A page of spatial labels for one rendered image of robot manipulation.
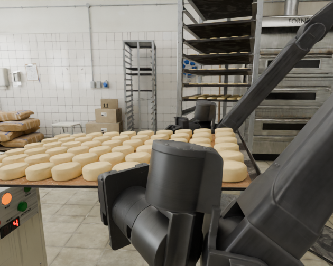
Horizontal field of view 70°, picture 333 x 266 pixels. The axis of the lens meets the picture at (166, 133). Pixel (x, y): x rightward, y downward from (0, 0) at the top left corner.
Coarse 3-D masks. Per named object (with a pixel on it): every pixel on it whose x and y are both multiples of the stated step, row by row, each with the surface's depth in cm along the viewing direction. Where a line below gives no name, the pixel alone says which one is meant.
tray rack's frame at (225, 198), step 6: (228, 18) 191; (198, 54) 202; (198, 66) 204; (198, 78) 206; (198, 90) 208; (198, 120) 213; (222, 198) 210; (228, 198) 210; (222, 204) 200; (222, 210) 190
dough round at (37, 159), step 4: (32, 156) 51; (36, 156) 51; (40, 156) 51; (44, 156) 51; (48, 156) 51; (24, 160) 50; (28, 160) 49; (32, 160) 49; (36, 160) 49; (40, 160) 49; (44, 160) 50; (48, 160) 51; (32, 164) 49
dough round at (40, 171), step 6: (30, 168) 43; (36, 168) 42; (42, 168) 42; (48, 168) 43; (30, 174) 41; (36, 174) 41; (42, 174) 42; (48, 174) 42; (30, 180) 42; (36, 180) 42
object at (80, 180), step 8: (24, 176) 45; (80, 176) 42; (248, 176) 37; (24, 184) 41; (32, 184) 40; (40, 184) 40; (48, 184) 40; (56, 184) 39; (64, 184) 39; (72, 184) 39; (80, 184) 39; (88, 184) 38; (96, 184) 38; (224, 184) 34; (232, 184) 34; (240, 184) 34; (248, 184) 34
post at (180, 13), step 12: (180, 0) 140; (180, 12) 142; (180, 24) 143; (180, 36) 144; (180, 48) 146; (180, 60) 147; (180, 72) 149; (180, 84) 150; (180, 96) 151; (180, 108) 153
